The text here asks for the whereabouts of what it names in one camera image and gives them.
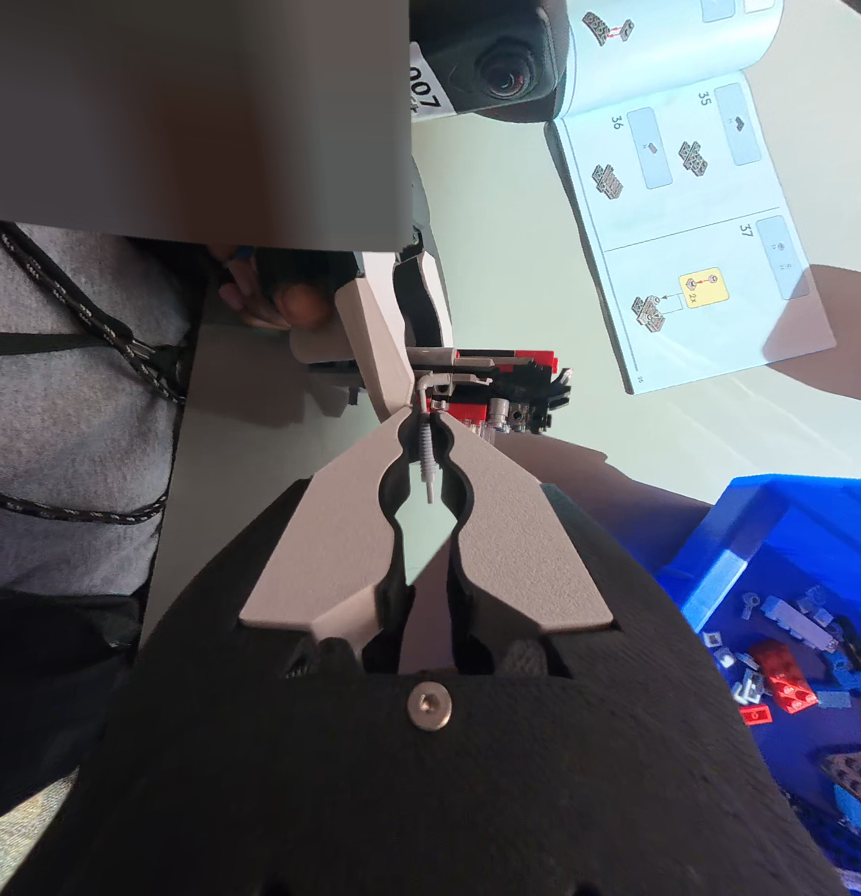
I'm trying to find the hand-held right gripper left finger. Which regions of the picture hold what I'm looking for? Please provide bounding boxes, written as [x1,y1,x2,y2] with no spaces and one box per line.
[238,406,415,671]

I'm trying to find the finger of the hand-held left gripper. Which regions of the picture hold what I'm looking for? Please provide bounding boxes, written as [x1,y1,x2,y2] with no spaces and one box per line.
[333,252,416,424]
[393,252,456,350]

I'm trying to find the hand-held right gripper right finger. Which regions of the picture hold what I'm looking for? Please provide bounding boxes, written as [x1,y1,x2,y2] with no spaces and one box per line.
[430,412,615,676]

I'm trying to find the toy brick truck model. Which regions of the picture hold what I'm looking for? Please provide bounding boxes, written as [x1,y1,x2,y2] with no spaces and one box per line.
[310,346,576,447]

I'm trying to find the grey toy exhaust pipe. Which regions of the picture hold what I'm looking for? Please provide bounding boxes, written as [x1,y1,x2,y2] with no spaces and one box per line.
[413,371,454,505]

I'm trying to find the blue plastic bin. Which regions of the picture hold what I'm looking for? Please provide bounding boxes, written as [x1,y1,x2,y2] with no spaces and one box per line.
[656,475,861,896]

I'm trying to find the light blue instruction booklet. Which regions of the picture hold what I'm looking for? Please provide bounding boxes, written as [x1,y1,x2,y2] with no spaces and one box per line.
[541,0,839,398]

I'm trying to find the pile of toy bricks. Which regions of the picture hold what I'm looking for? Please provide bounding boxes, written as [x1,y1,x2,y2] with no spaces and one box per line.
[703,583,861,835]

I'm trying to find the person's left hand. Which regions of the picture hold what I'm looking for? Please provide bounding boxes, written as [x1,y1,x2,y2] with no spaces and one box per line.
[217,245,335,331]

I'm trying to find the black patterned drawstring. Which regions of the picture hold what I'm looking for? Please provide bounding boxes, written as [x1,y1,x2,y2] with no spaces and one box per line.
[0,223,191,408]
[0,486,170,527]

